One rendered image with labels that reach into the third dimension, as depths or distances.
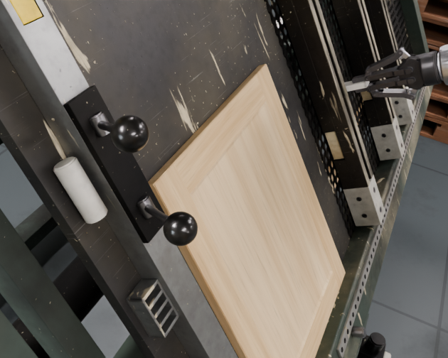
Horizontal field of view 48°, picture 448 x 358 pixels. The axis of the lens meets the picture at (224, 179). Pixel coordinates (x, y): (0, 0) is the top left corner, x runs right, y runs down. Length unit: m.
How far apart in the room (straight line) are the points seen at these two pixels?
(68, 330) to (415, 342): 1.91
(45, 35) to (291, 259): 0.66
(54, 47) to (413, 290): 2.23
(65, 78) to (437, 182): 2.90
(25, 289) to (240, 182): 0.41
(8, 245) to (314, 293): 0.70
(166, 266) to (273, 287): 0.34
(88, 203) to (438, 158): 3.08
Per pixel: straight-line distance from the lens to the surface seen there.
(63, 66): 0.61
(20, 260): 0.65
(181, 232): 0.53
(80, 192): 0.61
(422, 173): 3.33
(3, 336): 0.53
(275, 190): 1.00
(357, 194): 1.37
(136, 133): 0.49
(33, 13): 0.60
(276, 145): 1.03
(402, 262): 2.70
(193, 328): 0.74
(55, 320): 0.68
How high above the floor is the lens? 1.84
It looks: 40 degrees down
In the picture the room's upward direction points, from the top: 9 degrees clockwise
